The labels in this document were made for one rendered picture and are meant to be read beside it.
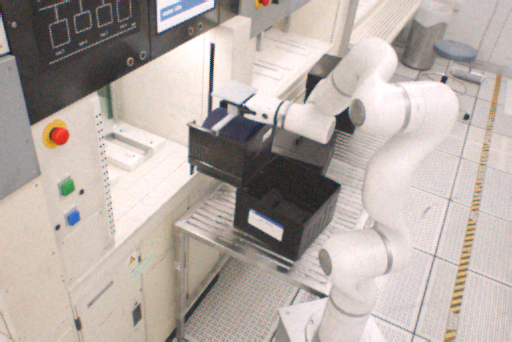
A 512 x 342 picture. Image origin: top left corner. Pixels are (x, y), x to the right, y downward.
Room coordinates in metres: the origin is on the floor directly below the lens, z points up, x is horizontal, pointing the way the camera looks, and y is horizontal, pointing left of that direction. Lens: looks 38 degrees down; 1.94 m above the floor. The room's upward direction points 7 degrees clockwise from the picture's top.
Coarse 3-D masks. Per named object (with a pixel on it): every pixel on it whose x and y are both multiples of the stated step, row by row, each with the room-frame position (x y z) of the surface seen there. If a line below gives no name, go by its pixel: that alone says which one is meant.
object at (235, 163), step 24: (216, 96) 1.23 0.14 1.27; (240, 96) 1.24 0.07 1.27; (192, 120) 1.23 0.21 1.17; (192, 144) 1.20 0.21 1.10; (216, 144) 1.17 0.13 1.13; (240, 144) 1.12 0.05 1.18; (264, 144) 1.26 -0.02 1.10; (192, 168) 1.22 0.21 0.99; (216, 168) 1.16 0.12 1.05; (240, 168) 1.13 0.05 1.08
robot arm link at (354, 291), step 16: (336, 240) 0.77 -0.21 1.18; (352, 240) 0.77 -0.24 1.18; (368, 240) 0.78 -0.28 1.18; (320, 256) 0.76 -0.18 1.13; (336, 256) 0.74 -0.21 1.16; (352, 256) 0.74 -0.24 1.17; (368, 256) 0.75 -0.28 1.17; (384, 256) 0.76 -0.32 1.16; (336, 272) 0.72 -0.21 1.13; (352, 272) 0.72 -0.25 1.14; (368, 272) 0.73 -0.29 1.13; (384, 272) 0.75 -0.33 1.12; (336, 288) 0.76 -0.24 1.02; (352, 288) 0.72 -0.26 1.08; (368, 288) 0.77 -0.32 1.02; (336, 304) 0.76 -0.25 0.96; (352, 304) 0.74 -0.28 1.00; (368, 304) 0.75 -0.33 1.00
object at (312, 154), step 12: (276, 132) 1.71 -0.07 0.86; (288, 132) 1.72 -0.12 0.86; (276, 144) 1.62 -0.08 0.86; (288, 144) 1.63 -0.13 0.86; (300, 144) 1.64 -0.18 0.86; (312, 144) 1.65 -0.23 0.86; (324, 144) 1.66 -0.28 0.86; (288, 156) 1.54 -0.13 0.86; (300, 156) 1.55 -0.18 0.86; (312, 156) 1.56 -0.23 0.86; (324, 156) 1.57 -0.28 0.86; (312, 168) 1.51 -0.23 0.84; (324, 168) 1.54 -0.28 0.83
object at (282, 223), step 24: (264, 168) 1.36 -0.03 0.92; (288, 168) 1.42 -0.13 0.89; (240, 192) 1.20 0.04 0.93; (264, 192) 1.38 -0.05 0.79; (288, 192) 1.41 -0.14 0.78; (312, 192) 1.36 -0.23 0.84; (336, 192) 1.27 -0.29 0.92; (240, 216) 1.20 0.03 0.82; (264, 216) 1.15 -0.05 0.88; (288, 216) 1.10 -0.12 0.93; (312, 216) 1.12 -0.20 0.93; (264, 240) 1.14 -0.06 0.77; (288, 240) 1.09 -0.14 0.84; (312, 240) 1.16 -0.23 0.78
